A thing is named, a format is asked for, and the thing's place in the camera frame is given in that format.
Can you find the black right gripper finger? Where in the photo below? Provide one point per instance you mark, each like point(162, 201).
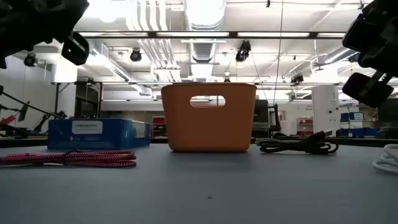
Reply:
point(367, 90)
point(357, 34)

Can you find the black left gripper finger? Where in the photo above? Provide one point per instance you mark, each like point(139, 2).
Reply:
point(74, 49)

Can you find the black background robot arm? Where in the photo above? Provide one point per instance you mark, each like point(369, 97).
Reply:
point(34, 107)

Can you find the black computer monitor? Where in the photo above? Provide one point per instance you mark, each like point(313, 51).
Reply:
point(391, 113)

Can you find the shelf with blue bins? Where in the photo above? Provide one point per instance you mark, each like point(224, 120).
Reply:
point(357, 132)

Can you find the black metal rack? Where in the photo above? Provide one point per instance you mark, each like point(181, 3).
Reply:
point(87, 102)

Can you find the shelf with red bins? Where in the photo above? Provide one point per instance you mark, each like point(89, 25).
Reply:
point(158, 121)
point(305, 122)

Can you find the overhead LED light bar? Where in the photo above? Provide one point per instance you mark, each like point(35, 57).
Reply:
point(152, 35)

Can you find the small tilted black monitor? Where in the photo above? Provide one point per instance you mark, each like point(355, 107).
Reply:
point(23, 111)

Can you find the blue controller retail box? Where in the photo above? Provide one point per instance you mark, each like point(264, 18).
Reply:
point(109, 133)

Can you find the black equipment stand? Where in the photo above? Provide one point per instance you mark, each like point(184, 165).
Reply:
point(261, 115)

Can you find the orange plastic basket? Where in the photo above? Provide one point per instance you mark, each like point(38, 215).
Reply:
point(208, 130)

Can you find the grey-blue table mat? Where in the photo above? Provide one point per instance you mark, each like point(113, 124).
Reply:
point(155, 193)

